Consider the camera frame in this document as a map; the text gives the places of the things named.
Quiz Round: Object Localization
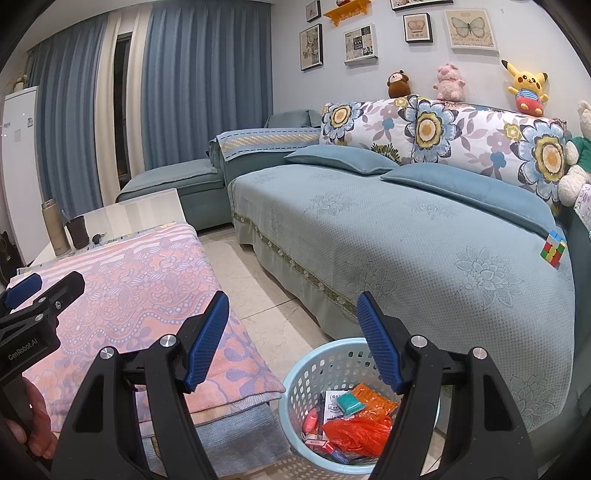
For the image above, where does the crown picture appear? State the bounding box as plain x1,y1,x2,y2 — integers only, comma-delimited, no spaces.
403,13,432,44

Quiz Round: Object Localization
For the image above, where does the person's left hand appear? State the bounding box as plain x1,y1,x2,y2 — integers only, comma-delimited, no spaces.
0,376,58,462

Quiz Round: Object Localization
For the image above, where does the black framed beige picture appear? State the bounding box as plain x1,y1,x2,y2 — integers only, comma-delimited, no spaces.
299,24,324,71

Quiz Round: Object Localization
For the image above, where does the yellow striped armrest cloth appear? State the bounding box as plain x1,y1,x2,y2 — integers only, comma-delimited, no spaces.
208,124,321,172

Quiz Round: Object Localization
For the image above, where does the pink pig plush toy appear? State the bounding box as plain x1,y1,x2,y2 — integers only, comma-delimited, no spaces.
433,63,466,101

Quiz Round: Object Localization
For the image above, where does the wide framed picture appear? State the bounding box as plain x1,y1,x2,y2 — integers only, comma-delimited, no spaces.
390,0,454,11

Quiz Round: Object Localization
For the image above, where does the teal sectional sofa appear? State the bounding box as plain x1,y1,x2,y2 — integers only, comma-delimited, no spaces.
115,95,591,446

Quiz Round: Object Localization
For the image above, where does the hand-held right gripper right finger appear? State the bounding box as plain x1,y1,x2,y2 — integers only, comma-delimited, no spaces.
356,291,539,480

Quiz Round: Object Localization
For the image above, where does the orange wall shelf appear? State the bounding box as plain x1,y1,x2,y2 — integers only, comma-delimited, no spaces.
323,0,372,26

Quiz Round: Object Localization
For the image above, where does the dark brown mug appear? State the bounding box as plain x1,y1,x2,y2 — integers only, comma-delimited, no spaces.
65,216,89,249

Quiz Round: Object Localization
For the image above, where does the teal packet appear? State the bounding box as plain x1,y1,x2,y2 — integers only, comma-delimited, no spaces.
335,391,365,414

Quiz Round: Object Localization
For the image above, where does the white framed picture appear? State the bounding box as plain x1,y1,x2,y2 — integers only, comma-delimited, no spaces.
344,25,379,64

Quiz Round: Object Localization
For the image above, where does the butterfly picture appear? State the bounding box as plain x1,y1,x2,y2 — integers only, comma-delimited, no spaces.
444,8,500,56

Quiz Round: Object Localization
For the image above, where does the pink patterned blanket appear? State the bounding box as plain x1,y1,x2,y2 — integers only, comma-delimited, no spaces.
7,222,284,435

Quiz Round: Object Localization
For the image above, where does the grey cloth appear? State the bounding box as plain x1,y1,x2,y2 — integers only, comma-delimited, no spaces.
139,401,294,480

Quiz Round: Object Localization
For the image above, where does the brown monkey plush toy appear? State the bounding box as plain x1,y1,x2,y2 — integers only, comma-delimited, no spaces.
387,70,413,99

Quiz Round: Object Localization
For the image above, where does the colourful puzzle cube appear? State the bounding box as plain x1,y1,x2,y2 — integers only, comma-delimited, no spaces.
540,229,568,270

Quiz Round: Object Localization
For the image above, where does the floral pillow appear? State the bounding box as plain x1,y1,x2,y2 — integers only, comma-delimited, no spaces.
320,95,419,160
399,96,532,185
515,115,570,206

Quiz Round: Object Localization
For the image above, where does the white curtain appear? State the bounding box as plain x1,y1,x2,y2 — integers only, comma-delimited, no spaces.
95,9,119,206
127,21,149,174

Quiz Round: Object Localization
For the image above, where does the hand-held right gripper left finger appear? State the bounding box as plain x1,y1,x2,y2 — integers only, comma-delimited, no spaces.
60,291,230,480

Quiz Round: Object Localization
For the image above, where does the orange plastic bag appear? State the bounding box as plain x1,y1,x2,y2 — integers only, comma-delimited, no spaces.
321,415,393,457

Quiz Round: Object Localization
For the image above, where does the red and white small box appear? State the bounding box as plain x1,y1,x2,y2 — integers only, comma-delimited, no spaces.
305,436,340,456

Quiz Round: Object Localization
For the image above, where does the white fridge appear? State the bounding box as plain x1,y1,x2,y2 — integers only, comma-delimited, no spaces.
0,86,47,278

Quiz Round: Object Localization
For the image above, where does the yellow mouse plush toy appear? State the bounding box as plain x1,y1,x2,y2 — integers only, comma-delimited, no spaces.
501,59,550,116

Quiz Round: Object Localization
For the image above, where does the teal cushion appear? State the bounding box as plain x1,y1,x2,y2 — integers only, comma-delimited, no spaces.
284,145,400,175
379,164,557,236

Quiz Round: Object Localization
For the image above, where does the beige thermos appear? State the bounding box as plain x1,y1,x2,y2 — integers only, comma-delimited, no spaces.
41,198,70,256

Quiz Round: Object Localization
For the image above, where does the cream teddy bear plush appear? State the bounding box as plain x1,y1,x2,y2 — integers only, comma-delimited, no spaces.
558,102,591,208

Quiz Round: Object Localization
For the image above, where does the orange snack packet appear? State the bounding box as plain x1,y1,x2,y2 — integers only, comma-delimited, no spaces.
353,383,399,421

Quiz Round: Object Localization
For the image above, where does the light blue plastic basket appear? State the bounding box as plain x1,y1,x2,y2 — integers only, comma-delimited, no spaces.
278,337,441,480

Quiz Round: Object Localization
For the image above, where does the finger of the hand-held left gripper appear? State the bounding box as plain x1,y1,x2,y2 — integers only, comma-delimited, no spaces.
0,273,43,315
28,271,86,326

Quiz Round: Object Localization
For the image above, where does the blue curtain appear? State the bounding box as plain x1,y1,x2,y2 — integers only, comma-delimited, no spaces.
141,0,275,174
36,11,112,219

